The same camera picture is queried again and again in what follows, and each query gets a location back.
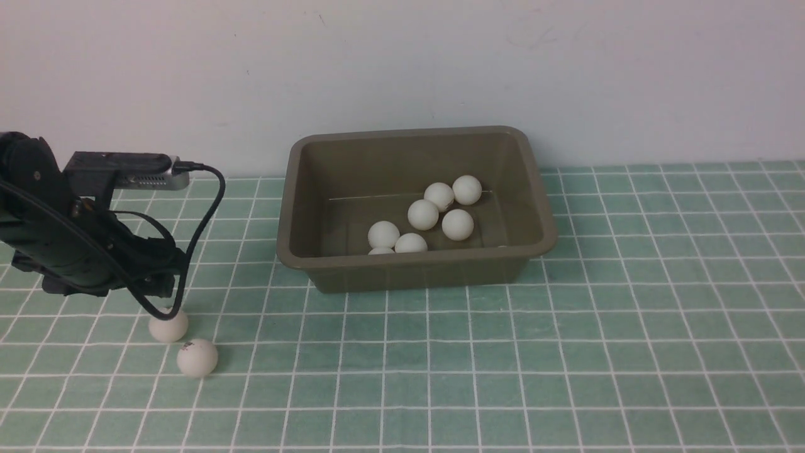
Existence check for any green checkered tablecloth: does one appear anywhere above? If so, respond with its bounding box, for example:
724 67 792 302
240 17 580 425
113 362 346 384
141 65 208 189
1 161 804 452

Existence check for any olive green plastic bin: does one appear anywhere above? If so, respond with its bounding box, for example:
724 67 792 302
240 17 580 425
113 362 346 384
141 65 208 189
276 125 558 293

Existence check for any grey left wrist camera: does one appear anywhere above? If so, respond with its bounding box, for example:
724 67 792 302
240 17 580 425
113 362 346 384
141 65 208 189
64 152 190 191

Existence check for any white ball cluster back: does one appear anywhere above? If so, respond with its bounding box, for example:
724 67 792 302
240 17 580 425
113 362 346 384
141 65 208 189
394 233 428 253

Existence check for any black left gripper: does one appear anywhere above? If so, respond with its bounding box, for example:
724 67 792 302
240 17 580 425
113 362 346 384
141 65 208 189
9 204 187 296

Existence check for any black left camera cable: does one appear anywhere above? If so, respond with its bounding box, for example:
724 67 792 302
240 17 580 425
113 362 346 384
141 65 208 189
0 162 227 322

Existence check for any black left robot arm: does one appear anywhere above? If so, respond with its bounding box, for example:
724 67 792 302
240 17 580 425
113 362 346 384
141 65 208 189
2 132 189 298

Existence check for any white ball with printed logo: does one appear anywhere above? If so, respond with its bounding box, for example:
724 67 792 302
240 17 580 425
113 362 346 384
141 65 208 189
406 199 440 230

